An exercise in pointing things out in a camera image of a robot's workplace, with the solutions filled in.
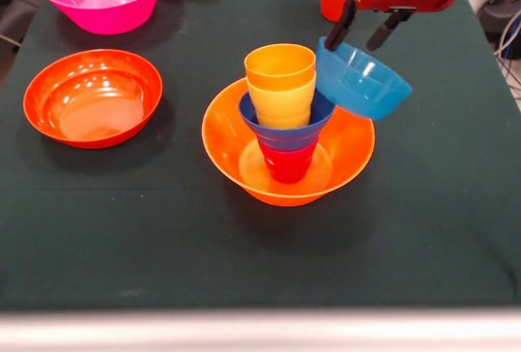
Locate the yellow cup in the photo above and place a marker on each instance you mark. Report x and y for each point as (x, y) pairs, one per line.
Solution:
(281, 107)

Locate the light blue bowl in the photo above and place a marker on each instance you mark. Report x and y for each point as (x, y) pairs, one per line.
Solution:
(362, 87)

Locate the dark blue bowl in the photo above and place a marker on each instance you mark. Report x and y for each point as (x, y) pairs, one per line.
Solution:
(287, 140)

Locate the small orange cup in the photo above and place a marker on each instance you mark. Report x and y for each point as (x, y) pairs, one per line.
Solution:
(281, 64)

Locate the magenta cup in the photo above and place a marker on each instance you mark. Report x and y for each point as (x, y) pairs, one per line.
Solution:
(287, 166)

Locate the shallow red-orange bowl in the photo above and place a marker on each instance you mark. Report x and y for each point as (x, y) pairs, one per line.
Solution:
(93, 95)

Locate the dark green tablecloth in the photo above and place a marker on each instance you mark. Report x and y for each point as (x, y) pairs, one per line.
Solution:
(122, 225)

